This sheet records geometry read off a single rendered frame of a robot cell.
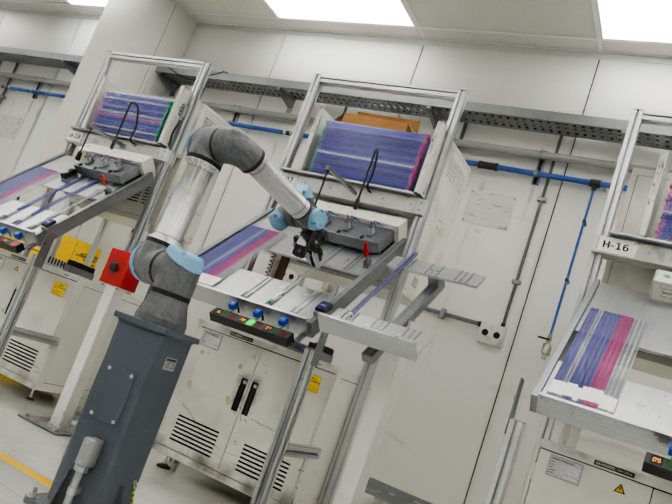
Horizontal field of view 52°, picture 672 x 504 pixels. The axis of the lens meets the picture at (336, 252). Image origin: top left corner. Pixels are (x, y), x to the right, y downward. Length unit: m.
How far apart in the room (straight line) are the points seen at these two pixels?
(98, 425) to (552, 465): 1.37
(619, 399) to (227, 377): 1.49
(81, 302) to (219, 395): 1.00
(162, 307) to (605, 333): 1.37
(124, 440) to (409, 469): 2.50
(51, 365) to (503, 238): 2.61
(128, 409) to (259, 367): 0.91
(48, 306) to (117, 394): 1.65
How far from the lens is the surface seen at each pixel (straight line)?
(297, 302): 2.47
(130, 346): 2.00
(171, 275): 2.01
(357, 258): 2.74
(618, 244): 2.65
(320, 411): 2.62
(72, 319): 3.54
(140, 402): 1.97
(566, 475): 2.36
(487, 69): 4.86
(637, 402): 2.14
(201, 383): 2.91
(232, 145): 2.13
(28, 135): 7.11
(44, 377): 3.55
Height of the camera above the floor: 0.58
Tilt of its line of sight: 10 degrees up
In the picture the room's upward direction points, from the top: 20 degrees clockwise
